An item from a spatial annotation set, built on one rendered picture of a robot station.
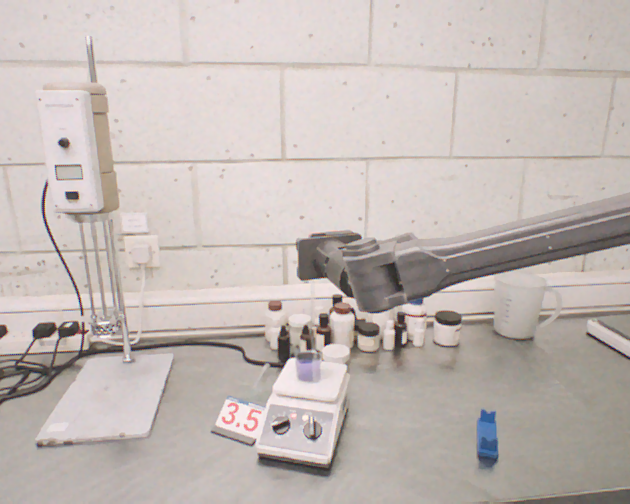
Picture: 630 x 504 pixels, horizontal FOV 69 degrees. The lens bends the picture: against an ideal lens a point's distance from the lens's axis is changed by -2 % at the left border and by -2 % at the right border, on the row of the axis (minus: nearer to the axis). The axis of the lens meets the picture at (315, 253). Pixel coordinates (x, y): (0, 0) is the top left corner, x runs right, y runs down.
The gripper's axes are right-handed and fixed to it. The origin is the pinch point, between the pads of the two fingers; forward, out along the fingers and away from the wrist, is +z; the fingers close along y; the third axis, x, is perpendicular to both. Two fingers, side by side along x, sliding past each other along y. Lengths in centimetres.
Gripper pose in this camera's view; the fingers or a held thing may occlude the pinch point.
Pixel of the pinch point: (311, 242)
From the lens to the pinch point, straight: 78.8
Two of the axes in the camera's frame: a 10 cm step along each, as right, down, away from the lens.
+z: -3.3, -2.6, 9.1
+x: 0.1, 9.6, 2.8
